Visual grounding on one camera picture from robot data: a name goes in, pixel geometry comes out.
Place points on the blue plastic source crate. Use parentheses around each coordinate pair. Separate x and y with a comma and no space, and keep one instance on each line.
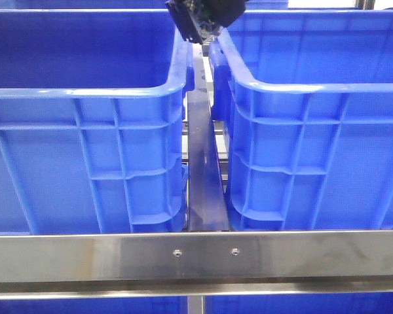
(91,111)

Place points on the rail screw left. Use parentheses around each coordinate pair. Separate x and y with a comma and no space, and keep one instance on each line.
(177,253)

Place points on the rail screw right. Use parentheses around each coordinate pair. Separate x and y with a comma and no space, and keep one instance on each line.
(235,251)

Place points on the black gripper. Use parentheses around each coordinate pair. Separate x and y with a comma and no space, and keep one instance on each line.
(201,21)

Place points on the rail screw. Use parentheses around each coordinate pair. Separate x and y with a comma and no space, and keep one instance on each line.
(235,251)
(177,253)

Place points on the steel front rail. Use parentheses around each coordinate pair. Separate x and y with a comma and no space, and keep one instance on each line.
(136,265)

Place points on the blue plastic target crate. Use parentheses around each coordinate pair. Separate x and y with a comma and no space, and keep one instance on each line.
(307,100)

